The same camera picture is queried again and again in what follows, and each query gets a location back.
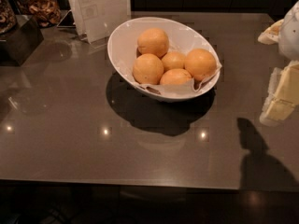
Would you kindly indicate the middle small orange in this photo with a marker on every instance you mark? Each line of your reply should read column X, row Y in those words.
column 173, row 60

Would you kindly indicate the white oval bowl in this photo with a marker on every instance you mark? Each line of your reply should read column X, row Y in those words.
column 122, row 44

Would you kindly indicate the clear acrylic sign holder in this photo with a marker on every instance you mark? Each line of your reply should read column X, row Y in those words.
column 97, row 19

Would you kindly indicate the dark wooden block stand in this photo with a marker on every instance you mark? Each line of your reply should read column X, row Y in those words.
column 20, row 42

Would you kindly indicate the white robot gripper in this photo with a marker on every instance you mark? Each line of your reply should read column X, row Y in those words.
column 290, row 34

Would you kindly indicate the glass jar at left edge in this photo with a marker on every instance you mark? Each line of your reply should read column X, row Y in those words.
column 7, row 17

